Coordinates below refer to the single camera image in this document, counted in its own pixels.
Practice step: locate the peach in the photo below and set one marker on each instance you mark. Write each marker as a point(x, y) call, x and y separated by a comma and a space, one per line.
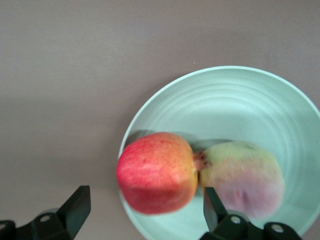
point(245, 175)

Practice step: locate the red pomegranate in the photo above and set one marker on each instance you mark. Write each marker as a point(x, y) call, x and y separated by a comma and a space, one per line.
point(155, 172)

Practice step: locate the table cover sheet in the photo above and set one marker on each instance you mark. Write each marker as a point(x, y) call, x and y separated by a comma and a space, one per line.
point(62, 75)

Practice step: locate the green round plate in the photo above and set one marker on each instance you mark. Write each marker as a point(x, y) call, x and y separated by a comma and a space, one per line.
point(237, 100)

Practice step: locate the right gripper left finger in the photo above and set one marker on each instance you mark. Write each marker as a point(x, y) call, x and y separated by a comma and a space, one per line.
point(67, 217)

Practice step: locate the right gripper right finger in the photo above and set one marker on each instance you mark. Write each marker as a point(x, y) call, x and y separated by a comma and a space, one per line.
point(220, 222)

